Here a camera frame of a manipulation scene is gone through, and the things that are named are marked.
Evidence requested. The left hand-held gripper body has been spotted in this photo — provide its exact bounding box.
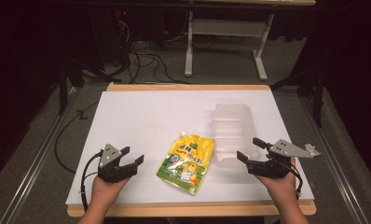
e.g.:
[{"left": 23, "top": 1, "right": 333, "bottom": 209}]
[{"left": 97, "top": 143, "right": 139, "bottom": 184}]

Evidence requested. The thin black floor cable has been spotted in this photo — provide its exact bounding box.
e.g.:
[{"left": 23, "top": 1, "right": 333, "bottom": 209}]
[{"left": 53, "top": 100, "right": 100, "bottom": 175}]

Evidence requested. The clear plastic tray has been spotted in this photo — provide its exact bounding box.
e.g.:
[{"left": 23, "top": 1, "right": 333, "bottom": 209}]
[{"left": 211, "top": 103, "right": 263, "bottom": 169}]

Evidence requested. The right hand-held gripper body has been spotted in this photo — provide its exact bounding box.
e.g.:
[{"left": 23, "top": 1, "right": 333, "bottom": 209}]
[{"left": 246, "top": 138, "right": 314, "bottom": 180}]

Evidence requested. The black stand leg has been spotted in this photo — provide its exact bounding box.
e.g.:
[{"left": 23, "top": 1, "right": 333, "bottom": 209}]
[
  {"left": 269, "top": 65, "right": 328, "bottom": 129},
  {"left": 57, "top": 58, "right": 126, "bottom": 117}
]

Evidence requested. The person's left hand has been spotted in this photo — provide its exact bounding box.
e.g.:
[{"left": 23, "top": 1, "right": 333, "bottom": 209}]
[{"left": 90, "top": 175, "right": 131, "bottom": 207}]

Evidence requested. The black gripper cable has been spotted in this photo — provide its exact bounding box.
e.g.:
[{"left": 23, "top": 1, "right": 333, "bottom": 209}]
[
  {"left": 283, "top": 161, "right": 304, "bottom": 201},
  {"left": 79, "top": 149, "right": 104, "bottom": 214}
]

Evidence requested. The yellow spouted pouch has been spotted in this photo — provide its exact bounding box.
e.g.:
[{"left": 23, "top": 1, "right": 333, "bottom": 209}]
[{"left": 156, "top": 131, "right": 216, "bottom": 196}]

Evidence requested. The white metal table frame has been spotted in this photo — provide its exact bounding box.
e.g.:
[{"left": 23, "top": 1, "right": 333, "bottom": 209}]
[{"left": 184, "top": 0, "right": 317, "bottom": 82}]

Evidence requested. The metal floor rail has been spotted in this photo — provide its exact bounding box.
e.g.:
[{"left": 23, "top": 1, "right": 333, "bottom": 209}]
[
  {"left": 299, "top": 94, "right": 366, "bottom": 224},
  {"left": 0, "top": 87, "right": 79, "bottom": 224}
]

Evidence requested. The bundle of black floor cables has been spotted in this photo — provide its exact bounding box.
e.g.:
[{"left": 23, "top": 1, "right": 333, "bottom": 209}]
[{"left": 111, "top": 17, "right": 191, "bottom": 85}]

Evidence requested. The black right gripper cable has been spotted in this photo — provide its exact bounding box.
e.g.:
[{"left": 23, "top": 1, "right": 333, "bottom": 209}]
[{"left": 283, "top": 161, "right": 304, "bottom": 201}]

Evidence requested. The person's right hand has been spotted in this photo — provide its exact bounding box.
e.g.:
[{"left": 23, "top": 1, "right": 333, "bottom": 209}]
[{"left": 255, "top": 172, "right": 300, "bottom": 207}]

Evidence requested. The white table sheet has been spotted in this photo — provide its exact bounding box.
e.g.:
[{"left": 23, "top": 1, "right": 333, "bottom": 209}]
[{"left": 64, "top": 90, "right": 315, "bottom": 206}]

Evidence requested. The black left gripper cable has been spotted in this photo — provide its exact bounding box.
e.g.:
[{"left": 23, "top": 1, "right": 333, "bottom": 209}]
[{"left": 79, "top": 149, "right": 104, "bottom": 214}]

